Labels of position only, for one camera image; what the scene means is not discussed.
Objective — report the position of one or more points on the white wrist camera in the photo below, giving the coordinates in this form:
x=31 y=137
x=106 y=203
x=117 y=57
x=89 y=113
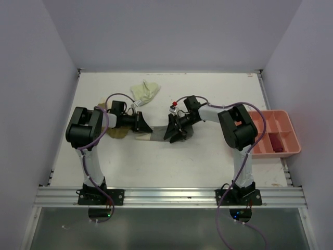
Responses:
x=138 y=103
x=173 y=108

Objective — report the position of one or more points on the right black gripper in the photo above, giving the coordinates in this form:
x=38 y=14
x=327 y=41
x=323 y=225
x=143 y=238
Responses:
x=177 y=131

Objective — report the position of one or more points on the aluminium mounting rail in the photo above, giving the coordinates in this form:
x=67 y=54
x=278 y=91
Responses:
x=195 y=197

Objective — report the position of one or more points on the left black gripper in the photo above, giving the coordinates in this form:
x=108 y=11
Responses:
x=139 y=124

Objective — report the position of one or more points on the pale green underwear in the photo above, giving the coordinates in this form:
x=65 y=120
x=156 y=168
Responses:
x=146 y=91

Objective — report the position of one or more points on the olive and cream underwear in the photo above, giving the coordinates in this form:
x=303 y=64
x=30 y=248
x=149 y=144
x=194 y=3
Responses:
x=115 y=133

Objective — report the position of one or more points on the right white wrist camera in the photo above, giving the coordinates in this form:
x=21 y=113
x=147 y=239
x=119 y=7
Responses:
x=173 y=108

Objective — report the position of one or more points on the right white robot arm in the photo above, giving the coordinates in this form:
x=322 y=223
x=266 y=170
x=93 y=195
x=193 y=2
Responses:
x=239 y=134

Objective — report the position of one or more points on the grey and cream underwear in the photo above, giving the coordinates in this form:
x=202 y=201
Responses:
x=158 y=133

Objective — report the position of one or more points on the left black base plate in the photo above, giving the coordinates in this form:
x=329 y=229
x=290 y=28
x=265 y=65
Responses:
x=94 y=198

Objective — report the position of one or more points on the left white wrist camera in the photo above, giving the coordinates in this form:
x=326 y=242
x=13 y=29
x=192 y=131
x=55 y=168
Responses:
x=138 y=103

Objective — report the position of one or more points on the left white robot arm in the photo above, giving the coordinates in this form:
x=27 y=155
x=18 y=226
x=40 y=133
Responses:
x=87 y=127

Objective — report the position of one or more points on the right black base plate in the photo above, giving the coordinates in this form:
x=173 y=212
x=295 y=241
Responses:
x=243 y=196

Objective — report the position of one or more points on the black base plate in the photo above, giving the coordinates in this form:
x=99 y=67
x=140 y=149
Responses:
x=94 y=198
x=243 y=196

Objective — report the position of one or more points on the dark red rolled underwear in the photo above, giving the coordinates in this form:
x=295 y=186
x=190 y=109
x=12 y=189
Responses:
x=276 y=143

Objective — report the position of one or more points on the pink divided tray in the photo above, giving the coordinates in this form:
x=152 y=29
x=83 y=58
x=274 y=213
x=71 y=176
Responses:
x=277 y=121

